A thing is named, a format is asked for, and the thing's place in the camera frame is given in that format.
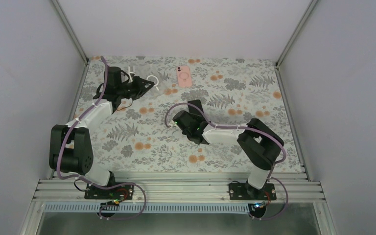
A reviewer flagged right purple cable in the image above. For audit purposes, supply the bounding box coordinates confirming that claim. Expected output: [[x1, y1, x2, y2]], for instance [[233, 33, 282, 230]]
[[164, 102, 287, 179]]

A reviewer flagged grey slotted cable duct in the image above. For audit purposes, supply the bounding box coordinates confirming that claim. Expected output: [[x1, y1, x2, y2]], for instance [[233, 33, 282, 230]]
[[44, 202, 249, 214]]

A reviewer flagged aluminium mounting rail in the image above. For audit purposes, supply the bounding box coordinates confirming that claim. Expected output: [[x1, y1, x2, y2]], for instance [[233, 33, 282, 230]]
[[33, 172, 326, 203]]

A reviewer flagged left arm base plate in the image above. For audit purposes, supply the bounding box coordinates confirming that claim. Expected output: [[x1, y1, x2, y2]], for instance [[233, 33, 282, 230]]
[[84, 184, 134, 201]]

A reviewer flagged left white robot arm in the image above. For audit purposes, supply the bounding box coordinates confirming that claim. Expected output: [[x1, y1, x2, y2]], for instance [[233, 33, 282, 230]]
[[49, 66, 158, 198]]

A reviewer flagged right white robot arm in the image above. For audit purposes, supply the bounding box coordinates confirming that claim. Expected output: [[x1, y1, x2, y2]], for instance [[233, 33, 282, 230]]
[[164, 100, 287, 199]]

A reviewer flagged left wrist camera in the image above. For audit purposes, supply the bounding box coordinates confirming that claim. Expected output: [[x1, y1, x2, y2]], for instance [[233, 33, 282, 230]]
[[127, 66, 136, 83]]

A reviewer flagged clear phone case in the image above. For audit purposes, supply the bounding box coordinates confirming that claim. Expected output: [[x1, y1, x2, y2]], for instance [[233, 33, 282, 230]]
[[130, 65, 173, 99]]

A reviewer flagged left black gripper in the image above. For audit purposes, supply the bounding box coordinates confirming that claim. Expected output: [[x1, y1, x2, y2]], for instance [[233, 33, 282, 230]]
[[117, 76, 154, 100]]

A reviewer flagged pink phone case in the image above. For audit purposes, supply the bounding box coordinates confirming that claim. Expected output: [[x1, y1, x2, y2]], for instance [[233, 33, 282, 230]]
[[176, 66, 192, 88]]

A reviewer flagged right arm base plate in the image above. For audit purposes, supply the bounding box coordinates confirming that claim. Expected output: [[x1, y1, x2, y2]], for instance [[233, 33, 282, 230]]
[[228, 181, 277, 201]]

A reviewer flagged floral table mat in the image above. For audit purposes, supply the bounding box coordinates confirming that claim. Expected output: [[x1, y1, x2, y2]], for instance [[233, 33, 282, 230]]
[[91, 56, 301, 173]]

